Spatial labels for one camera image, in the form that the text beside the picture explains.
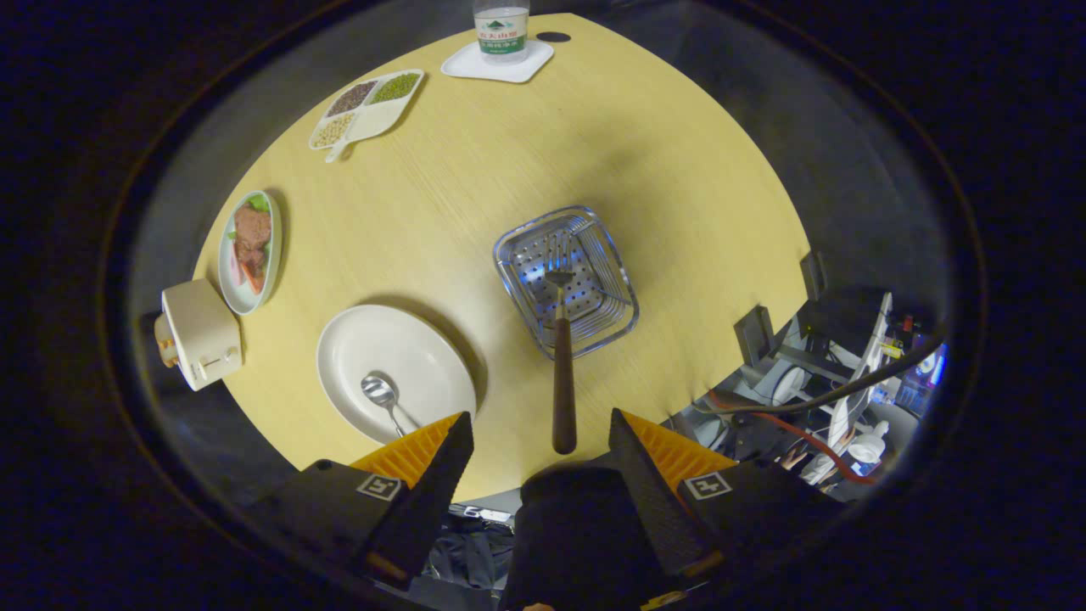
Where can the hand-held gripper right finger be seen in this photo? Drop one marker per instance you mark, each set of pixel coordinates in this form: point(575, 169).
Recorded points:
point(653, 501)

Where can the clear plastic water bottle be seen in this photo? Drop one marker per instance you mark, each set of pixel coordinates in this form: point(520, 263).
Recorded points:
point(501, 30)

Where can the small white container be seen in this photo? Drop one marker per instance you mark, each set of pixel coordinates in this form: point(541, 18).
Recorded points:
point(867, 445)

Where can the oval pale green dish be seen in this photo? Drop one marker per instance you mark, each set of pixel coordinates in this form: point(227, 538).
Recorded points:
point(242, 297)

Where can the square white coaster tray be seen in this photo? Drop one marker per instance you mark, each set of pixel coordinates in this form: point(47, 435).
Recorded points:
point(462, 64)

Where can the cream toaster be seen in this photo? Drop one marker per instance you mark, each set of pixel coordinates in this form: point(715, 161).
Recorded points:
point(199, 327)

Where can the sliced meat with vegetables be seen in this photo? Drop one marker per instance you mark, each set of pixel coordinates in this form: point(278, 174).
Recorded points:
point(252, 242)

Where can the grey table bracket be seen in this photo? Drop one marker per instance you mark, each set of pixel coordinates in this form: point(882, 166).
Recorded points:
point(814, 273)
point(753, 333)

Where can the white divided tray with beans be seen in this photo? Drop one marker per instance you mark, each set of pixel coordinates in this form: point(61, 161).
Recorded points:
point(373, 119)

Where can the round white plate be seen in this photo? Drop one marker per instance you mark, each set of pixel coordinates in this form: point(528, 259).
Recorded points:
point(399, 348)

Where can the metal spoon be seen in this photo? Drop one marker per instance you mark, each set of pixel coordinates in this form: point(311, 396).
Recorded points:
point(378, 389)

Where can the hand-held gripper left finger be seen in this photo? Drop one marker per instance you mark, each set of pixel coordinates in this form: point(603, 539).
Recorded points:
point(424, 501)

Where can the perforated metal drain basket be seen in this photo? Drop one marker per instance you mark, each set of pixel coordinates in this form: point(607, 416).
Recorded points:
point(598, 280)

